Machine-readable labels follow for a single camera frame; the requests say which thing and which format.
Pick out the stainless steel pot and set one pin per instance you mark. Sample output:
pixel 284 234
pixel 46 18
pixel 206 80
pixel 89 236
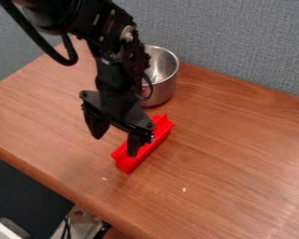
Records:
pixel 163 75

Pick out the red plastic block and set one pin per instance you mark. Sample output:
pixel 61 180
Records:
pixel 128 163

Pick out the grey table leg frame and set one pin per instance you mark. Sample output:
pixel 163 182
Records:
pixel 80 225

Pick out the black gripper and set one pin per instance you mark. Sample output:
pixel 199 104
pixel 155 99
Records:
pixel 112 105

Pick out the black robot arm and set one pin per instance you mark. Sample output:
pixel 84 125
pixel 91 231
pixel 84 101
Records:
pixel 99 22

